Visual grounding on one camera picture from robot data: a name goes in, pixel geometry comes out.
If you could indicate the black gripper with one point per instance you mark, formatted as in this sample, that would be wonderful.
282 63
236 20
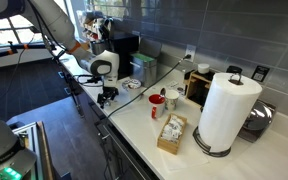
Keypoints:
109 91

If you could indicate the white snack sachet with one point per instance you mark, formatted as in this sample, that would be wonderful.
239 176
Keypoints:
107 103

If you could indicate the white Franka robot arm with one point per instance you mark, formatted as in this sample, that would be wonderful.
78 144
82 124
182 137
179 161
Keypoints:
50 20

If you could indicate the blue and white patterned plate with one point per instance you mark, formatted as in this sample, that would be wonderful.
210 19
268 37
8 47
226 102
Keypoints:
126 83

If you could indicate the dark counter cabinet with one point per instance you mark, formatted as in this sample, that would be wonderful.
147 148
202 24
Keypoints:
117 150

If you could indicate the white mug red inside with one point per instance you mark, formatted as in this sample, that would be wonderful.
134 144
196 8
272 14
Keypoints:
157 105

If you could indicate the black coffee machine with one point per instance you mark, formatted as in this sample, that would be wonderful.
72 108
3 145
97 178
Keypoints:
125 53

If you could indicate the blue patterned paper cup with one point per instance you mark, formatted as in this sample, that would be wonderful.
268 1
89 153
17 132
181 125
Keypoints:
171 100

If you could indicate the white printed paper sheet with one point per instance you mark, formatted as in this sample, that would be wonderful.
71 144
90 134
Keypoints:
176 87

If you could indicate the wooden box of sachets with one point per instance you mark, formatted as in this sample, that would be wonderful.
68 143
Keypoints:
172 133

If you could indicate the snack display rack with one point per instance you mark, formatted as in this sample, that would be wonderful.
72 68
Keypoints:
95 25

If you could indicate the wooden countertop organizer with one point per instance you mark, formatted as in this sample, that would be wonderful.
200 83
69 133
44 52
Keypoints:
197 88

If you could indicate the small white jar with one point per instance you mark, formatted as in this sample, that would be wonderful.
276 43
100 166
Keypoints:
203 68

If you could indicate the black pole orange clamps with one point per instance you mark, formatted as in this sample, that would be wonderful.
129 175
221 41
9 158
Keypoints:
4 51

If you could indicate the white paper towel roll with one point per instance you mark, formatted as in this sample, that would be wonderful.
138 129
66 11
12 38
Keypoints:
227 110

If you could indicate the black QR code sign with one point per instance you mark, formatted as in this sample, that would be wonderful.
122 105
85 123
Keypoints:
260 73

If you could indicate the aluminium frame stand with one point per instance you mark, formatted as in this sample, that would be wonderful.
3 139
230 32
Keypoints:
34 146

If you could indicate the white wall outlet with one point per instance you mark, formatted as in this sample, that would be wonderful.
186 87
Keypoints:
190 52

